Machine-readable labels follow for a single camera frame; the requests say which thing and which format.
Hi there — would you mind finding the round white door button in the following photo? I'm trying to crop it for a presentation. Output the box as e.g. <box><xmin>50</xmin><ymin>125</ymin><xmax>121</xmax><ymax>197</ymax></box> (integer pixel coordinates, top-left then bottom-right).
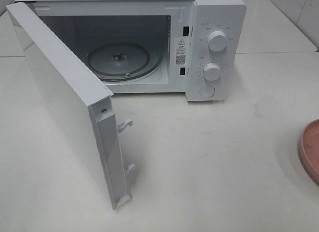
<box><xmin>199</xmin><ymin>86</ymin><xmax>215</xmax><ymax>98</ymax></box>

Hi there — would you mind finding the white control knob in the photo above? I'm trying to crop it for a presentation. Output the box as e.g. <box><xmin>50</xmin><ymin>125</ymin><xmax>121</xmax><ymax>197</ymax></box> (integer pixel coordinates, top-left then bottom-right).
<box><xmin>203</xmin><ymin>63</ymin><xmax>221</xmax><ymax>81</ymax></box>
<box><xmin>207</xmin><ymin>29</ymin><xmax>228</xmax><ymax>52</ymax></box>

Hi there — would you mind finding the white microwave door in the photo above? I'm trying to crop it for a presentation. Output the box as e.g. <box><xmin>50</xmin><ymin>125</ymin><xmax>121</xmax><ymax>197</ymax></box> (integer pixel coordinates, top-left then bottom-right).
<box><xmin>6</xmin><ymin>2</ymin><xmax>135</xmax><ymax>209</ymax></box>

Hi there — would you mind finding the pink round plate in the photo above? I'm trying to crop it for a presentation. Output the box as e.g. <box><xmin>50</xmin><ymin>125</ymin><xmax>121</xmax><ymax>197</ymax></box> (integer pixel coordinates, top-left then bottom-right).
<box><xmin>299</xmin><ymin>119</ymin><xmax>319</xmax><ymax>185</ymax></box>

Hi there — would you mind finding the glass microwave turntable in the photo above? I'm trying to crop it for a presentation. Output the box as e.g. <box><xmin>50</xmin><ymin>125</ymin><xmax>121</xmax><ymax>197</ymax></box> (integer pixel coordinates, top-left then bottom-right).
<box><xmin>87</xmin><ymin>42</ymin><xmax>163</xmax><ymax>82</ymax></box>

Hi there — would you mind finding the white warning label sticker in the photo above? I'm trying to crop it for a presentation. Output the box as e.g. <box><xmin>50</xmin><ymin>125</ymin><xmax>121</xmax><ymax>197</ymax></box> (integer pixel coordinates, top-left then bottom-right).
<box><xmin>173</xmin><ymin>36</ymin><xmax>189</xmax><ymax>67</ymax></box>

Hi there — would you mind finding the white microwave oven body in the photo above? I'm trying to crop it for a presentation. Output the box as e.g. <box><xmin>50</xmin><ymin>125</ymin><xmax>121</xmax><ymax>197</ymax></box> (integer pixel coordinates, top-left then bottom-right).
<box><xmin>11</xmin><ymin>0</ymin><xmax>246</xmax><ymax>101</ymax></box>

